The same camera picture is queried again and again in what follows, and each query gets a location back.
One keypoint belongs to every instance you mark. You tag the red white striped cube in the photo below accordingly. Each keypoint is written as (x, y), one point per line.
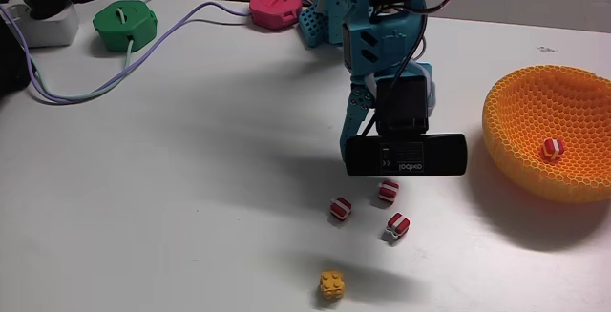
(397, 225)
(553, 150)
(388, 192)
(341, 208)

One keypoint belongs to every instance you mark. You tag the yellow honeycomb basket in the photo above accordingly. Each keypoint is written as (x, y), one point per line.
(525, 111)

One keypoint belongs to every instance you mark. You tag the yellow studded cube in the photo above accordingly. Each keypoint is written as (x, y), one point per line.
(331, 285)

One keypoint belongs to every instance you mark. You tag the black webcam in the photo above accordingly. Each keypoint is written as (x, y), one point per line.
(429, 154)

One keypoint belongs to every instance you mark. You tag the white power adapter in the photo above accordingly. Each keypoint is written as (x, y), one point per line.
(52, 30)

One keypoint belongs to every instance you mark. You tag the black flat device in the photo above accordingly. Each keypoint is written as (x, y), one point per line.
(9, 64)

